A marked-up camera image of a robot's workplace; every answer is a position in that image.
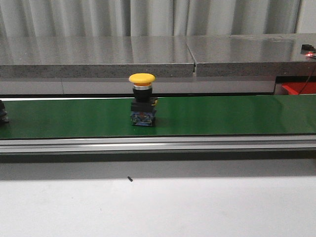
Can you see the yellow mushroom button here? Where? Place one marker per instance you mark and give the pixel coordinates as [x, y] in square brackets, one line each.
[143, 106]
[3, 113]

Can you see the green conveyor belt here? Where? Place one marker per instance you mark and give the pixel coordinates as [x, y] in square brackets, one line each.
[176, 116]

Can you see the grey stone counter right slab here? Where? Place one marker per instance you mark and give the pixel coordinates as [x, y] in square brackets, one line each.
[251, 55]

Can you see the grey stone counter slab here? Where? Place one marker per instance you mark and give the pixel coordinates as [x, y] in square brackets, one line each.
[94, 57]
[251, 55]

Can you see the red bin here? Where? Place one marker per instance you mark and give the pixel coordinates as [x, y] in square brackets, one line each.
[296, 88]

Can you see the grey stone counter left slab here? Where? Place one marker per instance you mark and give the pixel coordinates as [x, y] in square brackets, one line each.
[94, 57]

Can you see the small black sensor red light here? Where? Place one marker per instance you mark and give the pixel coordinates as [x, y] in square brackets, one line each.
[308, 50]

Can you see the white pleated curtain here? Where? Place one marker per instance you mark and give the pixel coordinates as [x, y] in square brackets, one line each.
[91, 18]

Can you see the aluminium conveyor frame rail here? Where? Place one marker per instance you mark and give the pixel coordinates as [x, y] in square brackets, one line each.
[160, 144]

